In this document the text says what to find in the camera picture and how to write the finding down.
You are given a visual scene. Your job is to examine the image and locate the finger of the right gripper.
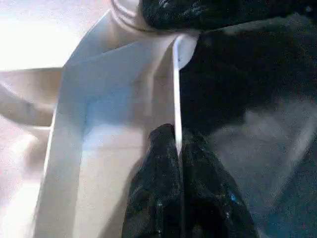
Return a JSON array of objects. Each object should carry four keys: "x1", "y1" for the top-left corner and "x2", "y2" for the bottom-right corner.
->
[{"x1": 140, "y1": 0, "x2": 298, "y2": 32}]

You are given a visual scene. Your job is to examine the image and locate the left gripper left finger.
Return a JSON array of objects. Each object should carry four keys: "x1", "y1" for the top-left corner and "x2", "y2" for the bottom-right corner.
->
[{"x1": 121, "y1": 124, "x2": 183, "y2": 238}]

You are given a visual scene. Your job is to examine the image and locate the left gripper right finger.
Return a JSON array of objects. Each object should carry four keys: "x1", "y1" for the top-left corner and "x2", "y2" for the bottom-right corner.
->
[{"x1": 179, "y1": 128, "x2": 258, "y2": 238}]

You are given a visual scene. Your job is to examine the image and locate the white plastic table leg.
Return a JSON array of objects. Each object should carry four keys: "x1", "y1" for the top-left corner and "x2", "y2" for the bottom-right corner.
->
[{"x1": 110, "y1": 0, "x2": 164, "y2": 33}]

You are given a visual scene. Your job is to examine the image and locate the white plastic table top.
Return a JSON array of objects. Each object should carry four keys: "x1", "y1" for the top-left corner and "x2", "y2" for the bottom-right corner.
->
[{"x1": 0, "y1": 0, "x2": 201, "y2": 238}]

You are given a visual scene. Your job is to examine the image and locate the black plastic mat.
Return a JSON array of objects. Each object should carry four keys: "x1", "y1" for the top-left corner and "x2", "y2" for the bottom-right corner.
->
[{"x1": 176, "y1": 0, "x2": 317, "y2": 238}]

